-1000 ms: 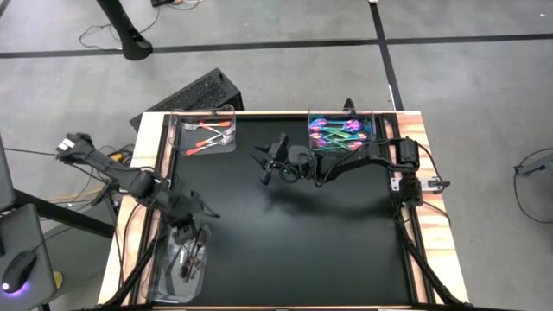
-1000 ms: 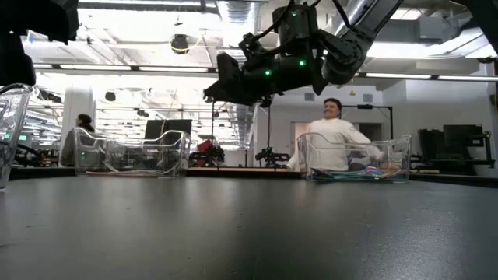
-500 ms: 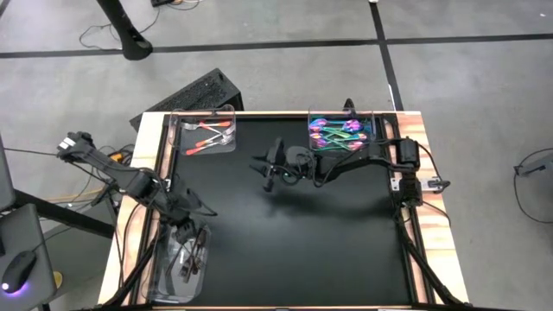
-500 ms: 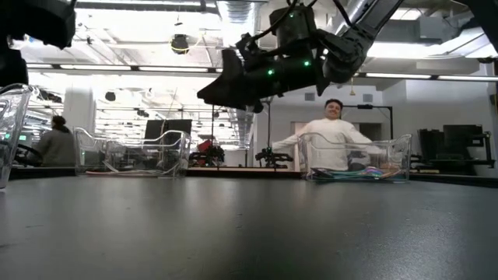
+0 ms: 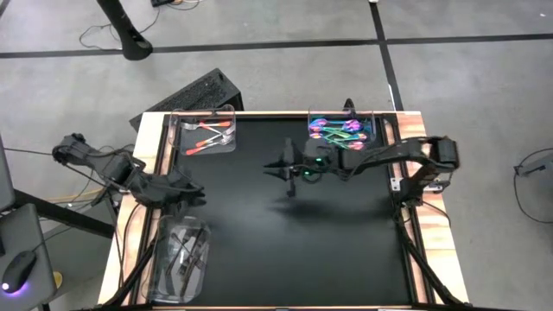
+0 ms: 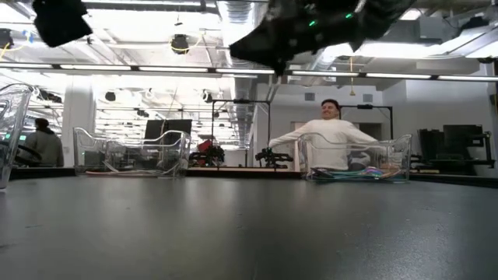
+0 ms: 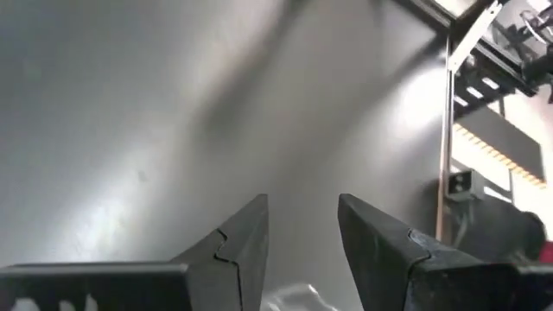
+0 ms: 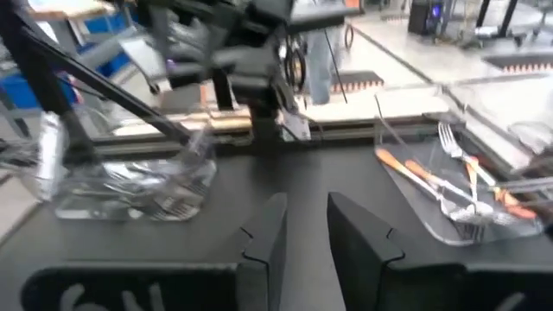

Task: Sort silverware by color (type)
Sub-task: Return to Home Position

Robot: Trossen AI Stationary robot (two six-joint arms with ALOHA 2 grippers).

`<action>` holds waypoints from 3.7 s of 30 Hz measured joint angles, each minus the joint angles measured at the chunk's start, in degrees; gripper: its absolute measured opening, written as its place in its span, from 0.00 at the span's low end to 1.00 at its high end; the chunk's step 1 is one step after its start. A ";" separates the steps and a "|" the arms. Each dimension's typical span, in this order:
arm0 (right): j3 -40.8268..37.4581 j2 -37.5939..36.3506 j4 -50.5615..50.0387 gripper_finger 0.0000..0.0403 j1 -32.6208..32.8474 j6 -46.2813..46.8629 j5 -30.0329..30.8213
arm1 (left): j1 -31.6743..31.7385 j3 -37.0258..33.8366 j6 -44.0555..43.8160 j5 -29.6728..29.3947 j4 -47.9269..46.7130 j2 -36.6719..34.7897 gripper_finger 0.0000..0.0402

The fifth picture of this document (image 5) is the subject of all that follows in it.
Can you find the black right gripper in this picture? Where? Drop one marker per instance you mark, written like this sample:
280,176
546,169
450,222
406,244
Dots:
315,168

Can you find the black computer tower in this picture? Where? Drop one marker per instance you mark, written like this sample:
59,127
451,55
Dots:
194,93

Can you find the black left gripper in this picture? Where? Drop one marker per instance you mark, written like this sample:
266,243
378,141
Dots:
179,194

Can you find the black power strip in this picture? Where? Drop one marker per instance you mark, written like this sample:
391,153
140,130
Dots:
162,2

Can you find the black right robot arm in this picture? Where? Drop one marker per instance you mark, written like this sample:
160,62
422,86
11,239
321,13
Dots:
389,155

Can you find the black stand leg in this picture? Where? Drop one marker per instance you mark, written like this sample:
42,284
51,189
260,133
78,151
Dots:
129,39

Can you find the grey flat panel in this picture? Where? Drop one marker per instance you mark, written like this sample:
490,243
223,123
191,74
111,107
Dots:
5,181

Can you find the yellow round object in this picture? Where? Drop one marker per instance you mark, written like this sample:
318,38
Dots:
57,280

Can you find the clear plastic bin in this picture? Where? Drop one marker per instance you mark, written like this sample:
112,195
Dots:
175,129
371,116
164,285

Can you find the small black bracket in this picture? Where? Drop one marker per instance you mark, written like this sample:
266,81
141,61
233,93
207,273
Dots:
349,105

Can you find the black computer mouse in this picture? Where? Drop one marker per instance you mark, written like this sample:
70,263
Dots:
17,270

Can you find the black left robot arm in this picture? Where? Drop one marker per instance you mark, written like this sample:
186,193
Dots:
116,170

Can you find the grey stand foot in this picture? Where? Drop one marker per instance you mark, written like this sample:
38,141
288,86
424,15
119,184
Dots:
540,166

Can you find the grey side table top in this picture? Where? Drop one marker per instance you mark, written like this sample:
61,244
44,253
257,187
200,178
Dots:
39,242

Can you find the black frame beam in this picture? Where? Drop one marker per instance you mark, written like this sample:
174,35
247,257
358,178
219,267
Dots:
65,213

